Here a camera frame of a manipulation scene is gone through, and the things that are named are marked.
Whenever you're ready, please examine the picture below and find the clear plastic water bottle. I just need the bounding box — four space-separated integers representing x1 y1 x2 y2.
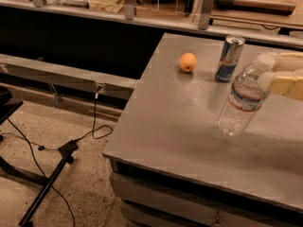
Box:
218 54 275 136

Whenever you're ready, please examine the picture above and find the grey upright post middle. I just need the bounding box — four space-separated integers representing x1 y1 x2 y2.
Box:
125 0 135 20

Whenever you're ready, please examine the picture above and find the black metal stand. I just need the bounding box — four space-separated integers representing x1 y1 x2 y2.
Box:
0 86 79 227

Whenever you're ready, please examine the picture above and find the black floor cable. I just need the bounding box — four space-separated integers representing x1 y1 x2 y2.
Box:
0 84 114 227

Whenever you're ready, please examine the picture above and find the blue silver energy drink can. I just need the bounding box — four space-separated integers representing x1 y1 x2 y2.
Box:
215 35 245 82

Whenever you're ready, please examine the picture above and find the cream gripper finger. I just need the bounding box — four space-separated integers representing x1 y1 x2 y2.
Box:
258 69 303 100
271 52 303 72

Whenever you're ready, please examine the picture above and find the orange fruit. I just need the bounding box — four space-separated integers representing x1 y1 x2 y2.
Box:
179 53 197 73

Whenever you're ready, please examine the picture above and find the grey metal rail beam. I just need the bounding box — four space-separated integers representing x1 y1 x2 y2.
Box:
0 54 136 100

